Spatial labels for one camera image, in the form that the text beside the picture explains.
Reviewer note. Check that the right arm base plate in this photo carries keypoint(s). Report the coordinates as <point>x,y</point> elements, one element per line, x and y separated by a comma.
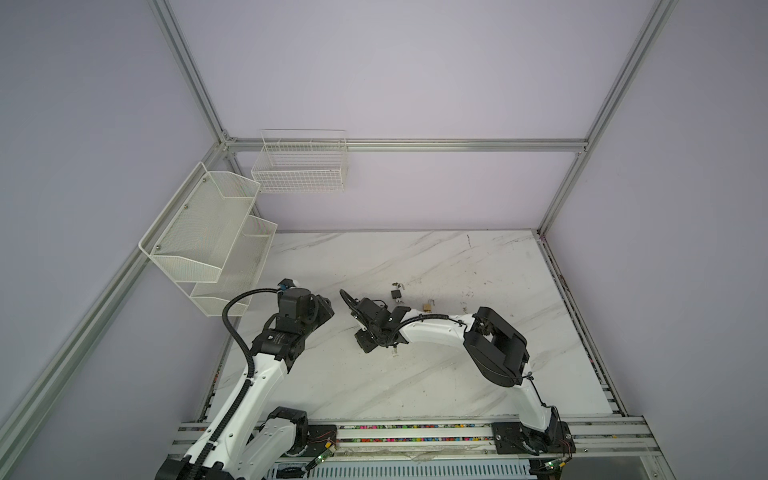
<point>515,438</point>

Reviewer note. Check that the white mesh shelf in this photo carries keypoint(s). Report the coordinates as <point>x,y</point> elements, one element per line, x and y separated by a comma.
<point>192,238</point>
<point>242,270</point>

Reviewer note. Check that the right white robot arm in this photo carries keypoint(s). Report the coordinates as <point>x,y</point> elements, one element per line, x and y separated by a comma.
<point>496,348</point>

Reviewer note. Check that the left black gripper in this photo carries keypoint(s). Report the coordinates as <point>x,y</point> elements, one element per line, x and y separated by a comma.
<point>324,308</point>

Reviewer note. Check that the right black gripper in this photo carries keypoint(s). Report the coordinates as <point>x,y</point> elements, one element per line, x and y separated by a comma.
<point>362,343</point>

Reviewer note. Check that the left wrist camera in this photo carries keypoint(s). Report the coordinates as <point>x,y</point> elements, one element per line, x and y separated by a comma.
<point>286,284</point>

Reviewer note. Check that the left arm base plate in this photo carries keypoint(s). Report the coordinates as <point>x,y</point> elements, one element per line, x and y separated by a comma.
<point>310,440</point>

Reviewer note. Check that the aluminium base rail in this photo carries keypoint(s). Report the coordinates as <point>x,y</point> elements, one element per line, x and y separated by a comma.
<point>421,439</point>

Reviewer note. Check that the white wire basket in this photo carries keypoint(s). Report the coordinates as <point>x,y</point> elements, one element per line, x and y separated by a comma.
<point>301,161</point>

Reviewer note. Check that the lower white mesh shelf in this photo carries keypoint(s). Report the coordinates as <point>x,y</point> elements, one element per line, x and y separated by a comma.
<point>242,270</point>

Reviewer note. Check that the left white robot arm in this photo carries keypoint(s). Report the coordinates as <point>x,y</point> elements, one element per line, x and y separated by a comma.
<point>229,448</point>

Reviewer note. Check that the upper white mesh shelf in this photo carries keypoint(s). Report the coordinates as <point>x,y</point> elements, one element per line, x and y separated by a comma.
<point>192,238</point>

